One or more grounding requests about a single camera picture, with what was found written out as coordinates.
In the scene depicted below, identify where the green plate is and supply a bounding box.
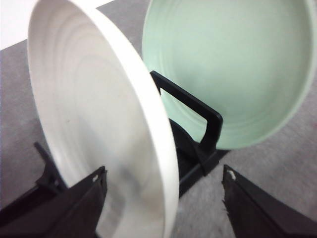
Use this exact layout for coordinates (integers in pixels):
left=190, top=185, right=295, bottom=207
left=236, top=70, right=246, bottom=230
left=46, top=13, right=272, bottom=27
left=142, top=0, right=317, bottom=149

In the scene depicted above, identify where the white plate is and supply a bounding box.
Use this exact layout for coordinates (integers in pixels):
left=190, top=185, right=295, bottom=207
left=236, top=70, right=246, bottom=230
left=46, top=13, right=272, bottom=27
left=28, top=0, right=179, bottom=238

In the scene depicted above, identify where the black dish rack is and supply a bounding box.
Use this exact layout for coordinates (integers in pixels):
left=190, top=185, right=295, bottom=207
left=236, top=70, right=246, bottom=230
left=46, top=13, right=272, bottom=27
left=0, top=70, right=225, bottom=217

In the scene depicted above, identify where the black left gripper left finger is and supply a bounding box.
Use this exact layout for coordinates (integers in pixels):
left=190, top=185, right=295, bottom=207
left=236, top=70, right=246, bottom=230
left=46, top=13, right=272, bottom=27
left=0, top=166, right=107, bottom=238

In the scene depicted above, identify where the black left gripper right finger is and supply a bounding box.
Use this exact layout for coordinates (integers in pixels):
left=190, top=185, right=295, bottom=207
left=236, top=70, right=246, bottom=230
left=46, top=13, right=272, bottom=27
left=222, top=164, right=317, bottom=238

